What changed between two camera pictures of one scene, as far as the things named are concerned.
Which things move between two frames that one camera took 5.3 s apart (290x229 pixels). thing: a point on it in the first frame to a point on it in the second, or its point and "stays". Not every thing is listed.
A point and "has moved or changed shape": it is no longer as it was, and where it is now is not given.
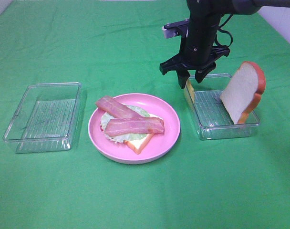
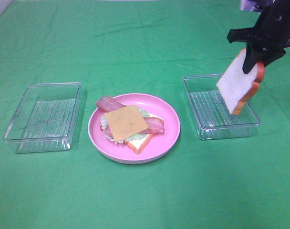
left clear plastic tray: [46, 118] stays
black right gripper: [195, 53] to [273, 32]
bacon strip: [115, 108] stays
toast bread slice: [242, 94] has moved or changed shape
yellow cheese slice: [189, 84] to [126, 122]
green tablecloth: [115, 47] stays
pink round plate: [159, 144] stays
